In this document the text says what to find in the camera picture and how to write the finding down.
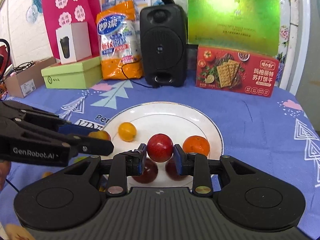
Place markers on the orange paper cup package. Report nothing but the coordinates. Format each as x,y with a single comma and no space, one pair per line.
119,44

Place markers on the blue printed tablecloth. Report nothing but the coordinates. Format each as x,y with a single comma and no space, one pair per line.
272,134

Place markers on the dark purple plum left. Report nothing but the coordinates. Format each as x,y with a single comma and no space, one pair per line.
149,174

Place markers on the person's left hand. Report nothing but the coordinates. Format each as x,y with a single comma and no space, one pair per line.
5,167

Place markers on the orange-red cherry tomato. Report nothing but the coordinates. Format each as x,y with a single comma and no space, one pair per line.
103,135

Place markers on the dark purple plum right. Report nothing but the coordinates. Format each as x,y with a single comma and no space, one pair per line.
171,171

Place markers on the white ceramic plate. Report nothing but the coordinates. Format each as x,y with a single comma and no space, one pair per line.
175,120

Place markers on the light green shoe box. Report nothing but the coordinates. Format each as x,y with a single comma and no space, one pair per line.
79,75

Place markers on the white cup box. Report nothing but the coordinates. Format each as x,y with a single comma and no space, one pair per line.
73,42

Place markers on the black speaker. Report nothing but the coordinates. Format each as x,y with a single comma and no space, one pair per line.
163,44

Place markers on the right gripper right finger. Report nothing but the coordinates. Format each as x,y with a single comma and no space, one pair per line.
199,167

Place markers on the pink tote bag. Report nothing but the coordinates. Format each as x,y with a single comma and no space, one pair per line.
58,13

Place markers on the red plum fruit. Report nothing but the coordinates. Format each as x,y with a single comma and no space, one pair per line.
160,148

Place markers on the brown cardboard box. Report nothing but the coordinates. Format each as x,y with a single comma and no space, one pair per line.
22,83

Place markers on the dark purple plum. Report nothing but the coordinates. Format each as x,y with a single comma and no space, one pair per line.
171,171
149,174

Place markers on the red cracker box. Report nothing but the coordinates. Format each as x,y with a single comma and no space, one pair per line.
235,71

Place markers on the yellow cherry tomato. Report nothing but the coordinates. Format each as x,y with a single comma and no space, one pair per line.
127,131

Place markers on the green gift box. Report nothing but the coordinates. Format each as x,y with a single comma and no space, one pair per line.
249,25

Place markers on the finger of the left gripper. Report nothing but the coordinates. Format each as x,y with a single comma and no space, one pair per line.
16,110
82,144

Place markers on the small orange tangerine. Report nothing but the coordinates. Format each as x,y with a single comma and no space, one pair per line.
196,144

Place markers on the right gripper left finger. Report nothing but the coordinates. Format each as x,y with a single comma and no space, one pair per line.
123,165

